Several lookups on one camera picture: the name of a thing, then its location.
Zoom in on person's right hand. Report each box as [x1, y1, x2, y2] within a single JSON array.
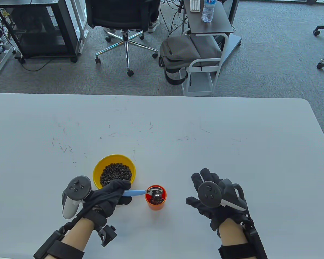
[[186, 168, 252, 230]]

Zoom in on person's left hand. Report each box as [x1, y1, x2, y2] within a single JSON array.
[[76, 179, 132, 230]]

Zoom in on large pile of coffee beans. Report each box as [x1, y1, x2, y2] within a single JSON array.
[[100, 163, 132, 187]]

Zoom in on blue baby spoon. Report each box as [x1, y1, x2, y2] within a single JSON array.
[[121, 188, 163, 197]]

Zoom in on small heap of coffee beans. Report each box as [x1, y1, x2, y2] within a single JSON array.
[[148, 194, 164, 205]]

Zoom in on orange cup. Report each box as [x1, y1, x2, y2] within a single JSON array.
[[145, 185, 167, 211]]

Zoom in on person's left forearm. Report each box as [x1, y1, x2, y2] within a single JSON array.
[[53, 217, 95, 259]]

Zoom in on person's right forearm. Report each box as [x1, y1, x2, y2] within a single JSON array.
[[218, 217, 250, 259]]

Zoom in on grey right hand controller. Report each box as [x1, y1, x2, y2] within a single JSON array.
[[197, 179, 248, 212]]

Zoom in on grey hand controller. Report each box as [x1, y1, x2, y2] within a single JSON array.
[[197, 179, 248, 212], [62, 175, 93, 219]]

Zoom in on yellow bowl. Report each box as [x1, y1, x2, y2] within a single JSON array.
[[93, 154, 136, 190]]

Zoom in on grey left hand controller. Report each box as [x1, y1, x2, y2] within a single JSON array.
[[62, 175, 93, 219]]

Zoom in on grey backpack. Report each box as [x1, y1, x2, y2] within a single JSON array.
[[159, 35, 223, 86]]

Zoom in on display stand with grey base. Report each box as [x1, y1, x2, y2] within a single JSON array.
[[221, 0, 242, 65]]

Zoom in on white side table dark top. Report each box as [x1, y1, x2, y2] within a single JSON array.
[[181, 0, 242, 97]]

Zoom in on white metal rack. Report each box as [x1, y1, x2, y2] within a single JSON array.
[[67, 0, 89, 54]]

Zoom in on clear plastic water bottle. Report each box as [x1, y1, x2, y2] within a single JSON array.
[[201, 0, 215, 23]]

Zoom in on black cabinet on wheels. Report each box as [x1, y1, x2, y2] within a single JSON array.
[[0, 0, 80, 64]]

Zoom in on black office chair chrome base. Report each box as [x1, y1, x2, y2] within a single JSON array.
[[85, 0, 160, 77]]

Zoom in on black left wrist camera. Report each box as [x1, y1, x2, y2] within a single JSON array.
[[95, 225, 117, 247]]

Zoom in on black left forearm strap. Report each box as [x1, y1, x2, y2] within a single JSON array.
[[33, 225, 85, 259]]

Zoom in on black forearm strap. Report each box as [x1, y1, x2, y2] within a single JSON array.
[[218, 220, 268, 259], [33, 225, 85, 259]]

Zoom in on black right forearm strap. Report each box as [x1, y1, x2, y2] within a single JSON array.
[[218, 220, 268, 259]]

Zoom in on black power cable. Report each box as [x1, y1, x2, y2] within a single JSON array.
[[21, 56, 59, 72]]

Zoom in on black floor cables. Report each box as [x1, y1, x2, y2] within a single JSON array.
[[159, 0, 191, 37]]

